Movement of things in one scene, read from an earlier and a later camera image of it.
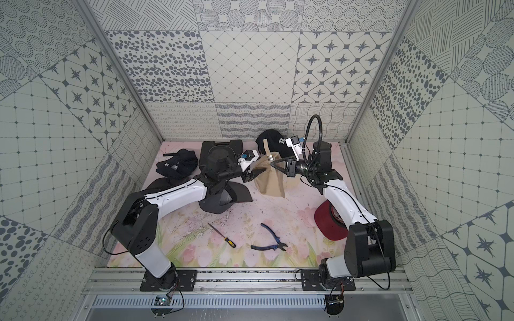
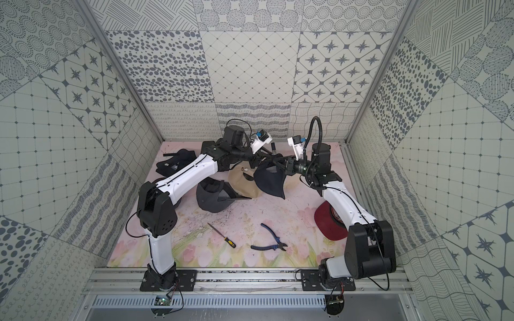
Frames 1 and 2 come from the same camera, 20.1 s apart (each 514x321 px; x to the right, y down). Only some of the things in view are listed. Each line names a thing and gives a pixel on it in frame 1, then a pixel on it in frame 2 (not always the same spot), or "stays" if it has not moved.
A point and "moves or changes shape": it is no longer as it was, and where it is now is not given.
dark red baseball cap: (330, 222) stays
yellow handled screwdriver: (226, 239) stays
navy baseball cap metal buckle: (180, 166) stays
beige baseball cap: (274, 181) moves or changes shape
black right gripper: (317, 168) stays
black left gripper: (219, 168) to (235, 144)
